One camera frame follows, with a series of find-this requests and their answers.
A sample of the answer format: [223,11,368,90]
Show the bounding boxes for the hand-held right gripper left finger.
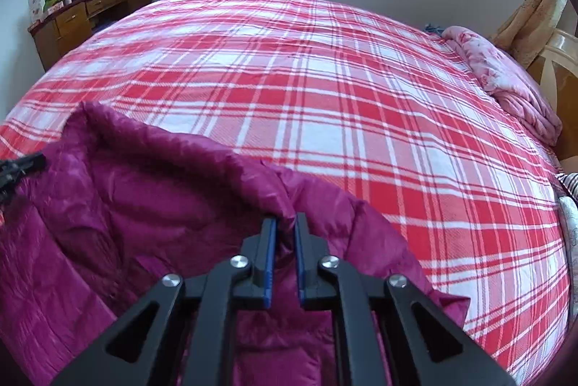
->
[52,217,277,386]

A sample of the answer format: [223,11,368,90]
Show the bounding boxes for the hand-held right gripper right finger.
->
[293,212,518,386]

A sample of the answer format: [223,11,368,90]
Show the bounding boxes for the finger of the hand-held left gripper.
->
[0,153,47,206]

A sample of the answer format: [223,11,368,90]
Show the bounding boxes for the purple puffer jacket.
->
[0,101,470,386]

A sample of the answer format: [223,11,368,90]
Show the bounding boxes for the wooden desk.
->
[28,0,152,73]

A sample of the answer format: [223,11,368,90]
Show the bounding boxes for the white printed box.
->
[28,0,47,25]

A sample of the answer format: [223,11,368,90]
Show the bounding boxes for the bed with red plaid sheet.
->
[0,0,574,375]

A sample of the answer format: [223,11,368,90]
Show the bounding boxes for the grey floral pillow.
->
[560,196,578,278]

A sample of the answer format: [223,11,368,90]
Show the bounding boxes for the pink floral quilt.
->
[441,26,563,147]

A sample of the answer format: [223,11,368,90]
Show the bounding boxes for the striped pillow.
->
[555,172,578,198]

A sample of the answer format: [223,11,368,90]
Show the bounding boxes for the wooden headboard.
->
[526,29,578,174]

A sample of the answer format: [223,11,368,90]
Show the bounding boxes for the beige side curtain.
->
[490,0,570,71]

